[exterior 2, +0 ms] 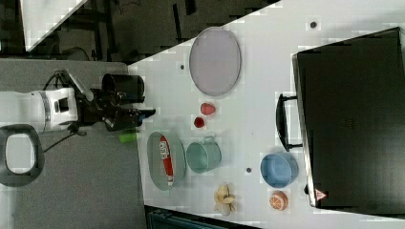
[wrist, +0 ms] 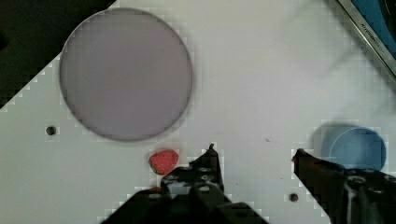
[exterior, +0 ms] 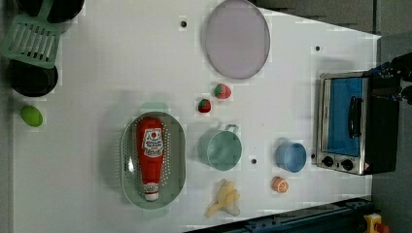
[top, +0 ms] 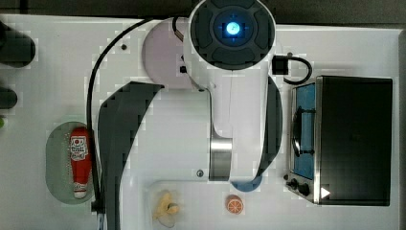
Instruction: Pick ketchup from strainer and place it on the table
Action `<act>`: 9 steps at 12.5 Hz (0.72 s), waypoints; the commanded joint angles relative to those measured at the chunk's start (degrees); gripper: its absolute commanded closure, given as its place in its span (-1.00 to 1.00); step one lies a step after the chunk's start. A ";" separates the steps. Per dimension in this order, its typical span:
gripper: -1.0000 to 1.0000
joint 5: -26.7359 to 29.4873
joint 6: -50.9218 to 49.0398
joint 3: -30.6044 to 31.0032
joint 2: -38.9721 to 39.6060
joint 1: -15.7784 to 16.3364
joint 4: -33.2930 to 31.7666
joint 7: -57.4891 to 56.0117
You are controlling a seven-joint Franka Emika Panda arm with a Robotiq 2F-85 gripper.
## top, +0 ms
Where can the red ketchup bottle toy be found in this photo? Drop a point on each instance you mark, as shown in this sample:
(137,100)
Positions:
(80,161)

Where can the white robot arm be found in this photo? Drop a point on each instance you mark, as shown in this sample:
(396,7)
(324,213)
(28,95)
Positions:
(228,46)

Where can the lavender round plate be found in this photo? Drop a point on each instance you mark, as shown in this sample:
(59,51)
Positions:
(162,56)

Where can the blue bowl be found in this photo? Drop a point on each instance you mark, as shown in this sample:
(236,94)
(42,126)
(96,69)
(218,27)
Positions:
(247,186)

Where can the orange slice toy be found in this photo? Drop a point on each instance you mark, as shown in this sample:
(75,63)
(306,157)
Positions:
(234,204)

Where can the peeled banana toy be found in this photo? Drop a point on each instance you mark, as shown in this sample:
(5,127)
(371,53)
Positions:
(165,210)

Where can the black toaster oven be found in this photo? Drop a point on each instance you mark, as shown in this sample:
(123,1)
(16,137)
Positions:
(341,141)

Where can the black cylinder left edge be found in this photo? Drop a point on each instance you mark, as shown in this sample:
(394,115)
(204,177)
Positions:
(8,98)

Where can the black cylinder upper left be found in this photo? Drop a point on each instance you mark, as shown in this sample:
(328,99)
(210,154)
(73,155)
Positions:
(16,49)

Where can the black connector with cable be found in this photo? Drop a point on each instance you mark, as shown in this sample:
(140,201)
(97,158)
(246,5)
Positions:
(280,67)

